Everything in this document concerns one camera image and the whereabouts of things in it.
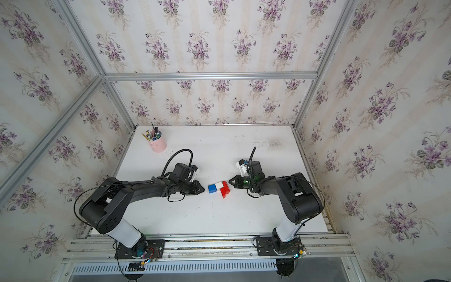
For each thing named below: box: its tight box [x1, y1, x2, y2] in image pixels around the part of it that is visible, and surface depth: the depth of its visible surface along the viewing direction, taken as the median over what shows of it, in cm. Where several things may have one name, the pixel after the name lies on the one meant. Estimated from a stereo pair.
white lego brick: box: [214, 181, 224, 193], surface depth 92 cm
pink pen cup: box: [147, 131, 167, 153], surface depth 103 cm
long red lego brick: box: [220, 180, 231, 199], surface depth 92 cm
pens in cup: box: [140, 122, 163, 141], surface depth 103 cm
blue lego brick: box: [207, 183, 218, 194], surface depth 92 cm
